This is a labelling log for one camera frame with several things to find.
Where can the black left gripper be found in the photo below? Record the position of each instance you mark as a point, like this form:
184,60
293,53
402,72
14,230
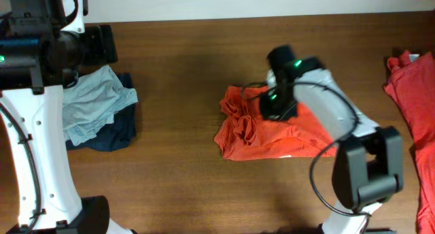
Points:
106,49

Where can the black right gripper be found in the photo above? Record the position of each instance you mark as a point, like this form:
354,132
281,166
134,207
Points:
289,113

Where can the orange printed t-shirt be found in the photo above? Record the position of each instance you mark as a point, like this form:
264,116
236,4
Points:
246,136

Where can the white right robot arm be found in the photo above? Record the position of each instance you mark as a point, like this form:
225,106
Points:
367,170

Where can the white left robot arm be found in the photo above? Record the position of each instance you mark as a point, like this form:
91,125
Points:
38,61

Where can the grey folded shirt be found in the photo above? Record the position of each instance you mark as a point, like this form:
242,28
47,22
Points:
92,103

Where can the dark navy folded garment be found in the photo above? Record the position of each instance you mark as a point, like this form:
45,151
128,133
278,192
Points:
110,132

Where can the red crumpled shirt pile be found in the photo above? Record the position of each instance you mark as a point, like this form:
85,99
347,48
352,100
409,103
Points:
411,86

